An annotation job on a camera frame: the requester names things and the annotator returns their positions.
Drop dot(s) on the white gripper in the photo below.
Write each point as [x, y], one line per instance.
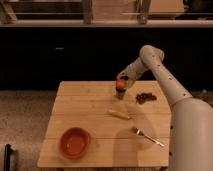
[129, 75]

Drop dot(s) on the orange apple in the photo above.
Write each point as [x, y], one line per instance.
[120, 84]

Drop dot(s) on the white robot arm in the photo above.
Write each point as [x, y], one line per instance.
[191, 126]

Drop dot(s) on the metal cup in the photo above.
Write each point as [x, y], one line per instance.
[120, 93]

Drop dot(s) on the dark grape bunch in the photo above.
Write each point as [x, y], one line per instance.
[144, 97]

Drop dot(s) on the yellow banana piece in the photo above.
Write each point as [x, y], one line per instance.
[118, 114]

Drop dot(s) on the silver fork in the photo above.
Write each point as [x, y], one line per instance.
[137, 131]

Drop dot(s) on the orange bowl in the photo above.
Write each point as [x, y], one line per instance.
[74, 143]

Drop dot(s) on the black object at edge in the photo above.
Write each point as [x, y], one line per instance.
[7, 154]

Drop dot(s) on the wooden shelf frame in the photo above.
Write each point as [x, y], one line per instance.
[106, 13]

